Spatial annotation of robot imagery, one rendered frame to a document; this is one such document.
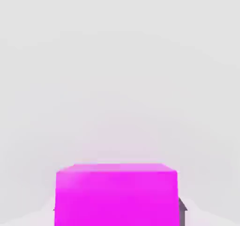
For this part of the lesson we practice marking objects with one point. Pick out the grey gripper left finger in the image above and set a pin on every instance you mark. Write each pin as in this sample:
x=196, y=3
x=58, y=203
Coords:
x=43, y=219

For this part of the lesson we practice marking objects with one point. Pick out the small magenta cube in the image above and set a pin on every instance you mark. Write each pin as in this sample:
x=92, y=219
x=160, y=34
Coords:
x=116, y=197

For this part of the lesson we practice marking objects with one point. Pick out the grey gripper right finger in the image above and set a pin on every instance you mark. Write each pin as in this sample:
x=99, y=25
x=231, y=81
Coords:
x=182, y=214

